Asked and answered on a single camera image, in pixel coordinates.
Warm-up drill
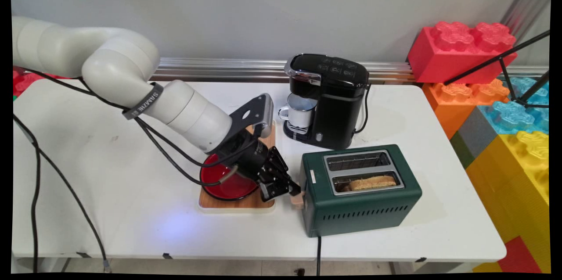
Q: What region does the white enamel mug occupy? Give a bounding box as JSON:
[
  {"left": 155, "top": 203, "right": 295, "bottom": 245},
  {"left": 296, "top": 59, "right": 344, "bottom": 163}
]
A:
[{"left": 278, "top": 93, "right": 317, "bottom": 130}]

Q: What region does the black coffee machine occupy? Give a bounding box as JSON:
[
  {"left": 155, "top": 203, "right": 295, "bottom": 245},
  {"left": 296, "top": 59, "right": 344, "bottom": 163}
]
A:
[{"left": 283, "top": 53, "right": 370, "bottom": 150}]

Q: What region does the slice of toast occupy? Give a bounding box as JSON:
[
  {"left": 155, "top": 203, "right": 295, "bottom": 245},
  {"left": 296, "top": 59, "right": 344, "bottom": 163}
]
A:
[{"left": 349, "top": 175, "right": 398, "bottom": 191}]

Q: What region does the red toy block behind arm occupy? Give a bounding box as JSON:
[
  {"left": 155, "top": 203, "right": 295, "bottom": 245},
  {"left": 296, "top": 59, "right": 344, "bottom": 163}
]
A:
[{"left": 13, "top": 67, "right": 68, "bottom": 97}]

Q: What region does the large orange toy block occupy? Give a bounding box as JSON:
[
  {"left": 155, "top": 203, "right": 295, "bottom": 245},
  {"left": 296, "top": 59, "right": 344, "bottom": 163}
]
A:
[{"left": 422, "top": 79, "right": 511, "bottom": 140}]

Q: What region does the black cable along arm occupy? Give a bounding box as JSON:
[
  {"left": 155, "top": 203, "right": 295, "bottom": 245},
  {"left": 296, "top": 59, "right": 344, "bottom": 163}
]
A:
[
  {"left": 18, "top": 67, "right": 259, "bottom": 169},
  {"left": 134, "top": 115, "right": 240, "bottom": 186}
]

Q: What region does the green two-slot toaster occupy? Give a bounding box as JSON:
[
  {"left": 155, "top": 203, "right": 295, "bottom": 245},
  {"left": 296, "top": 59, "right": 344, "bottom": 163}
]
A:
[{"left": 301, "top": 144, "right": 423, "bottom": 238}]

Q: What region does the large yellow toy block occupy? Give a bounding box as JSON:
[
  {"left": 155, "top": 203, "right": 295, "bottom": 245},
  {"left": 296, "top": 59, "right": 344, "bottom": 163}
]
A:
[{"left": 465, "top": 131, "right": 550, "bottom": 273}]

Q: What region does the grey printed velcro strap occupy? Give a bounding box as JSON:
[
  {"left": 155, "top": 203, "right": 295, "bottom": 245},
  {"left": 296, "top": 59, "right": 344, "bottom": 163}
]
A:
[{"left": 122, "top": 83, "right": 164, "bottom": 120}]

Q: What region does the red bowl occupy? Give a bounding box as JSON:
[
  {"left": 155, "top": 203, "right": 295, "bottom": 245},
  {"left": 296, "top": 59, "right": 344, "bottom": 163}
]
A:
[{"left": 200, "top": 153, "right": 259, "bottom": 201}]

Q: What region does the black tripod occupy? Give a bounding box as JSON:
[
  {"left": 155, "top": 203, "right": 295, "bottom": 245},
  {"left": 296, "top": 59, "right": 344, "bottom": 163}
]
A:
[{"left": 443, "top": 30, "right": 550, "bottom": 109}]

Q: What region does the large red toy block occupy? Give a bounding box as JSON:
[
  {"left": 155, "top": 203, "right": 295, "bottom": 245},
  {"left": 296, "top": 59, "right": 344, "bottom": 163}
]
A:
[{"left": 407, "top": 21, "right": 518, "bottom": 84}]

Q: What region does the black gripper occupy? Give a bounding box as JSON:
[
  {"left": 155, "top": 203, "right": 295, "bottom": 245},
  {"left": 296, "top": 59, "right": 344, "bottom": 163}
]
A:
[{"left": 220, "top": 132, "right": 302, "bottom": 202}]

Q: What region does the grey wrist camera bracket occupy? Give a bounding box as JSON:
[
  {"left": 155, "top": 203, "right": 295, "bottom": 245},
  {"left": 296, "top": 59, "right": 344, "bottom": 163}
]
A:
[{"left": 228, "top": 93, "right": 275, "bottom": 139}]

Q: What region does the wooden tray with white rim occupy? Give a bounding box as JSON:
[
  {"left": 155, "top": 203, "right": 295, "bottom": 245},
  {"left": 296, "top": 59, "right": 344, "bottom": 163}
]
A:
[{"left": 198, "top": 120, "right": 278, "bottom": 215}]

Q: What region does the horizontal aluminium rail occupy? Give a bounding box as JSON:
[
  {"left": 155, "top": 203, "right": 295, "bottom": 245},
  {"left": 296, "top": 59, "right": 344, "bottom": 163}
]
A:
[{"left": 151, "top": 57, "right": 549, "bottom": 84}]

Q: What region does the slanted aluminium profile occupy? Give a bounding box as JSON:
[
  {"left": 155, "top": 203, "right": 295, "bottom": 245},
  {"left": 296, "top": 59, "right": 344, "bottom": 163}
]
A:
[{"left": 501, "top": 0, "right": 551, "bottom": 40}]

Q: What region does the black hanging cable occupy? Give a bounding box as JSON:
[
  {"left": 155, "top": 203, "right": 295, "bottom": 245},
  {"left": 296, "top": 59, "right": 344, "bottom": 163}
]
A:
[
  {"left": 37, "top": 148, "right": 111, "bottom": 273},
  {"left": 13, "top": 113, "right": 41, "bottom": 273}
]

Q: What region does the translucent blue toy block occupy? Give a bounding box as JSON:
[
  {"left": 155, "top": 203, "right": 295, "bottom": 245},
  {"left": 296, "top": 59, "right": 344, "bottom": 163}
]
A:
[
  {"left": 479, "top": 101, "right": 549, "bottom": 136},
  {"left": 509, "top": 76, "right": 549, "bottom": 107}
]

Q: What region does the black coffee machine cable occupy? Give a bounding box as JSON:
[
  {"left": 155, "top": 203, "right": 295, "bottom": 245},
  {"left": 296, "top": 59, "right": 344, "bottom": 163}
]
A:
[{"left": 355, "top": 83, "right": 373, "bottom": 135}]

